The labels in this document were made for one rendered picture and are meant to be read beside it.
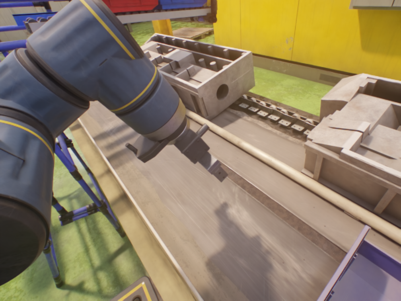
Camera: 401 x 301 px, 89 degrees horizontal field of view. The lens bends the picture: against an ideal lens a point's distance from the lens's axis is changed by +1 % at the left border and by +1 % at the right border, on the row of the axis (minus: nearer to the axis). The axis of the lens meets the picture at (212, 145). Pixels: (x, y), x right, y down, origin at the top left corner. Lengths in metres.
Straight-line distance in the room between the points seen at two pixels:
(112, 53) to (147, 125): 0.12
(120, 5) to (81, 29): 0.84
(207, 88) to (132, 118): 0.64
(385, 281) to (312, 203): 0.23
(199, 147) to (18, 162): 0.28
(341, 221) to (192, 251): 0.42
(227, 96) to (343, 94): 0.51
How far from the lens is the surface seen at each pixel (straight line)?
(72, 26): 0.33
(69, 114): 0.35
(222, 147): 0.88
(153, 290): 1.06
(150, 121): 0.36
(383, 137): 0.73
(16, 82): 0.34
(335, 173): 0.70
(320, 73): 3.30
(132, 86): 0.34
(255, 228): 0.64
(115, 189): 1.10
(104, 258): 1.65
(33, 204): 0.22
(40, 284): 1.82
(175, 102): 0.38
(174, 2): 1.28
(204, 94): 0.97
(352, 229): 0.71
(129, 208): 0.99
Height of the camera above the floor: 1.32
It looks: 40 degrees down
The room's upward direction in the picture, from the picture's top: 8 degrees counter-clockwise
